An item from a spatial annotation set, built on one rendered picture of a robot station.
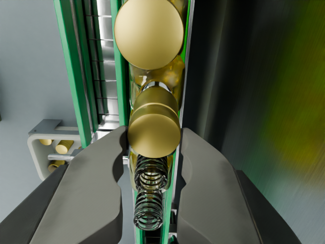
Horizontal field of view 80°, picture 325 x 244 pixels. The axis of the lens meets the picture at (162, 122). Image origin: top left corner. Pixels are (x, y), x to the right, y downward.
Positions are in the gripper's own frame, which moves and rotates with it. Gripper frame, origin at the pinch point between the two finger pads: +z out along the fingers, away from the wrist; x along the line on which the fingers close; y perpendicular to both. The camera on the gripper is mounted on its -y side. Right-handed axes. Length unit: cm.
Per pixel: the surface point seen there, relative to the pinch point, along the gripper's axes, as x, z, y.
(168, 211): 3.5, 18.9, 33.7
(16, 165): -47, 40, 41
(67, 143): -25, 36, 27
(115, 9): -5.8, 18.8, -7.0
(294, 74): 11.8, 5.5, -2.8
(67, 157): -17.1, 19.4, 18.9
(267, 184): 11.8, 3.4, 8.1
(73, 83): -13.2, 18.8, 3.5
